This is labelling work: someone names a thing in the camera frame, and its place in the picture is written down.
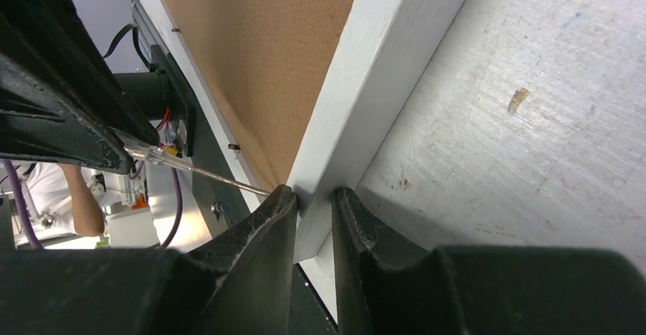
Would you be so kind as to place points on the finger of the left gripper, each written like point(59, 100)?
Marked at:
point(40, 124)
point(54, 28)

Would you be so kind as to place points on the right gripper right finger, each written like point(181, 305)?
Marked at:
point(387, 284)

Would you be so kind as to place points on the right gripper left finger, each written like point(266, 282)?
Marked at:
point(237, 283)

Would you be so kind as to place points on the white picture frame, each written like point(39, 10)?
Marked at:
point(313, 94)

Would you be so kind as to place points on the person in white shirt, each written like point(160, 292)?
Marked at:
point(75, 197)

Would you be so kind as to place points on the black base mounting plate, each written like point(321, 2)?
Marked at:
point(308, 314)

